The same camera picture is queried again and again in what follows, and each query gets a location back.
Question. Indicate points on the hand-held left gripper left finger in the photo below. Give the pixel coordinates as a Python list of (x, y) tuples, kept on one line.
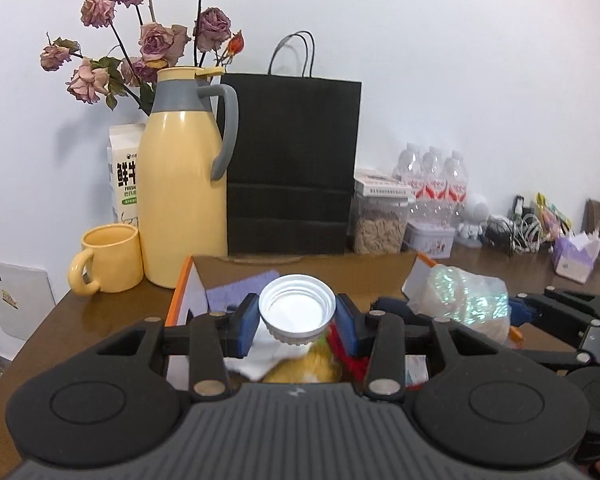
[(247, 325)]

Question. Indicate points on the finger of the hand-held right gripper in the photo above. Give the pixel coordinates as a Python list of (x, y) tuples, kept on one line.
[(550, 356), (519, 310)]

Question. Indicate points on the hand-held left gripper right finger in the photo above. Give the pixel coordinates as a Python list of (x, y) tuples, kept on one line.
[(345, 325)]

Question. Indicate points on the white fluffy cloth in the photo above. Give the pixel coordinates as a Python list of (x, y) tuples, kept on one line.
[(260, 360)]

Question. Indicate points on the red cardboard box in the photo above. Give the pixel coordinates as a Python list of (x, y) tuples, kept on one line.
[(350, 275)]

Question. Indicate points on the large white jar lid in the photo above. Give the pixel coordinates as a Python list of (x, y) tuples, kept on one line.
[(296, 310)]

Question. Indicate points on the white and yellow plush toy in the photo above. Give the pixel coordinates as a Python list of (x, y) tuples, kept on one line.
[(305, 367)]

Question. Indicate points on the iridescent glitter bag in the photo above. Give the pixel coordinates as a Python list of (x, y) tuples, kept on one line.
[(460, 300)]

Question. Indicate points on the purple cloth pouch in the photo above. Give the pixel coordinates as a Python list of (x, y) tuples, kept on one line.
[(235, 292)]

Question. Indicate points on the red fuzzy item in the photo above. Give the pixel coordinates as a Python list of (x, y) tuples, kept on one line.
[(352, 362)]

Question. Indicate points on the navy blue plush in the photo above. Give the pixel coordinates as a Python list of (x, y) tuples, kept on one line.
[(390, 306)]

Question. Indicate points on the purple tissue box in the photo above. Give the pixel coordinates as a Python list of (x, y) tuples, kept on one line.
[(575, 257)]

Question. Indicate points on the clear jar of seeds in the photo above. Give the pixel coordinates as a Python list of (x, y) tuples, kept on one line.
[(380, 232)]

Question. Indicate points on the colourful snack packets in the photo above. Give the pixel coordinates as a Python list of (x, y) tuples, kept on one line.
[(552, 215)]

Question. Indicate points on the black charger plug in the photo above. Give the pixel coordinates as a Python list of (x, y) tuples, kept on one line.
[(518, 206)]

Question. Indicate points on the white robot figurine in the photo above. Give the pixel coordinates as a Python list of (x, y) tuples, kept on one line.
[(474, 212)]

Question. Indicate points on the white floral tin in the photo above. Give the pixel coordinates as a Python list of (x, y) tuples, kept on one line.
[(430, 242)]

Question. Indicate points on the flat white box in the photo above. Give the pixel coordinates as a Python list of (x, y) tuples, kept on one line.
[(382, 186)]

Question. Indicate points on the yellow thermos jug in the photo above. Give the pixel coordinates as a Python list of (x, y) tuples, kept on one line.
[(180, 195)]

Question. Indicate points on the yellow ceramic mug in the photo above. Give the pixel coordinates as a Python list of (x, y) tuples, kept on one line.
[(115, 262)]

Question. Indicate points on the black paper bag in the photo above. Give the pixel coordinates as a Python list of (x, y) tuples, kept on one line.
[(290, 160)]

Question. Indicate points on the white milk carton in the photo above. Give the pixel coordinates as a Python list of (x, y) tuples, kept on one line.
[(125, 175)]

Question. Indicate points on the dried pink rose bouquet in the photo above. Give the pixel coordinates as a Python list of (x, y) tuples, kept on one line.
[(155, 42)]

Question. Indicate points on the white wall panel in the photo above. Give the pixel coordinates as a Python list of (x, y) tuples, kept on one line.
[(15, 305)]

